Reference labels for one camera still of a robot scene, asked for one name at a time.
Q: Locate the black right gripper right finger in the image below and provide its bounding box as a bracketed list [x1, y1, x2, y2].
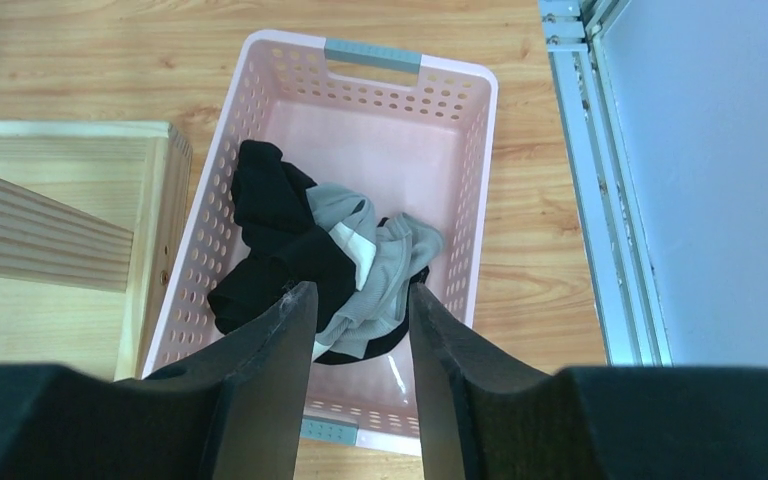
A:
[409, 284, 768, 479]

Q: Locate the aluminium frame rail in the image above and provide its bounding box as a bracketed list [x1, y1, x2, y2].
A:
[538, 1, 673, 366]

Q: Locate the pink plastic basket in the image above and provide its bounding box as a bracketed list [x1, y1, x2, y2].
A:
[140, 29, 499, 458]

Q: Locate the wooden clothes rack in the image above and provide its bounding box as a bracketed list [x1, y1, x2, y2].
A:
[0, 120, 192, 380]

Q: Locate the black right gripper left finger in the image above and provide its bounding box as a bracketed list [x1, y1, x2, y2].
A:
[0, 282, 318, 479]

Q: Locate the grey underwear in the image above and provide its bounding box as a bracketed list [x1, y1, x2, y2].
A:
[306, 184, 444, 364]

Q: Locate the black underwear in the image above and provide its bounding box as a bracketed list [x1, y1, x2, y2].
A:
[207, 139, 432, 367]

